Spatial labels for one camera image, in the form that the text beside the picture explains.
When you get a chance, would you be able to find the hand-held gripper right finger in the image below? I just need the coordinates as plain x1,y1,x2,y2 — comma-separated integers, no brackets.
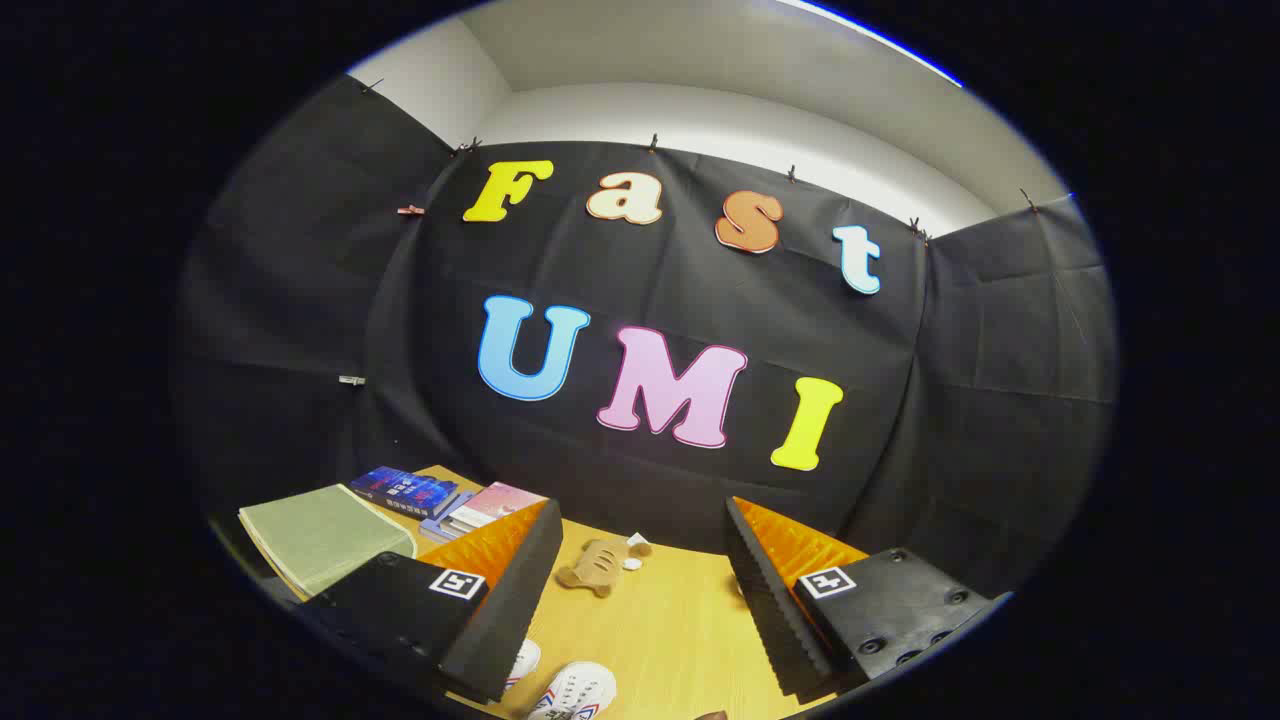
725,495,1013,701

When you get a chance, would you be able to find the pink cover book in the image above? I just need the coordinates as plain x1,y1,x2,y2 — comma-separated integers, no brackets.
445,482,549,531

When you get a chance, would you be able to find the dark blue book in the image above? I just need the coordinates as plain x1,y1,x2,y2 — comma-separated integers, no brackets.
348,466,461,521

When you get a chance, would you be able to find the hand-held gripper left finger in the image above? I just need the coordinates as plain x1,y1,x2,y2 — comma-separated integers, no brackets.
300,498,564,706

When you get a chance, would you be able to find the brown plush toy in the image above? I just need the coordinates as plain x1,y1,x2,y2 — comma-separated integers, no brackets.
556,538,653,599

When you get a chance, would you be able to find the white canvas shoe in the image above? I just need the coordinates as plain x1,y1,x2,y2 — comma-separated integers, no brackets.
503,638,542,693
525,660,618,720

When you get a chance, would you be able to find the green fabric storage box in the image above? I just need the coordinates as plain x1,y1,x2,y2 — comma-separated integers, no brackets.
238,484,419,601

